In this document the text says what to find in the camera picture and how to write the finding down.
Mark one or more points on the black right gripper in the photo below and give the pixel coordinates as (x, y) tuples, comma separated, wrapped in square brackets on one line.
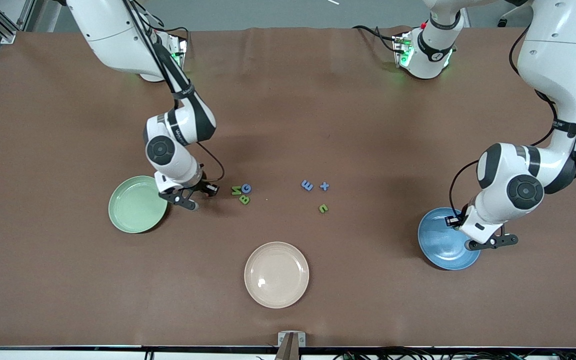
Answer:
[(201, 185)]

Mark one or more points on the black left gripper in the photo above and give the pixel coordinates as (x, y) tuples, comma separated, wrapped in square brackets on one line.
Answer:
[(460, 219)]

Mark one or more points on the blue letter G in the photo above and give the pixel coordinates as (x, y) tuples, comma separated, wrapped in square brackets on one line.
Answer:
[(243, 188)]

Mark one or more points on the green letter B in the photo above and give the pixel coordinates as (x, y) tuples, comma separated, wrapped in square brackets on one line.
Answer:
[(244, 200)]

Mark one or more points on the blue letter E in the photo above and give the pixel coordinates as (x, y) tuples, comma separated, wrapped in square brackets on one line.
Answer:
[(307, 185)]

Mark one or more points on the blue plus-shaped letter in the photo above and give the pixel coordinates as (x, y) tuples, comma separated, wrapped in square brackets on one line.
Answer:
[(324, 186)]

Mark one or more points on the small green curvy letter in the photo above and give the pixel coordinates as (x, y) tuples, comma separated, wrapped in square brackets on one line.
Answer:
[(323, 208)]

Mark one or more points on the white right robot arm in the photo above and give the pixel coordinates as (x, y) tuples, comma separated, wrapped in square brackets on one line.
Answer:
[(118, 35)]

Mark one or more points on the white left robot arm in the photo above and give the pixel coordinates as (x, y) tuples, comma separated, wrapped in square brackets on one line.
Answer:
[(553, 60)]

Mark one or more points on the blue plate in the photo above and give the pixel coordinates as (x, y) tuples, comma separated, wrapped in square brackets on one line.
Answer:
[(443, 250)]

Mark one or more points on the green plate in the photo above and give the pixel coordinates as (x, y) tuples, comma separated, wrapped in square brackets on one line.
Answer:
[(133, 205)]

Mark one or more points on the beige plate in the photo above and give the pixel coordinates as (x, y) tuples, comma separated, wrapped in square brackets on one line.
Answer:
[(276, 275)]

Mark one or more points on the brown table cover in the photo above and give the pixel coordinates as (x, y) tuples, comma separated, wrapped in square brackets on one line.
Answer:
[(318, 125)]

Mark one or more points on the office chair base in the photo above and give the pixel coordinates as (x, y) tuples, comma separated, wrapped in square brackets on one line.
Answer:
[(503, 21)]

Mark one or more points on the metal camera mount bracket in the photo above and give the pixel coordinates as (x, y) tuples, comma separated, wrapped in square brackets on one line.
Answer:
[(283, 340)]

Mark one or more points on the aluminium frame profile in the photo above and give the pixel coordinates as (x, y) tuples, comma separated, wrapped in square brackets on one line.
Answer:
[(5, 34)]

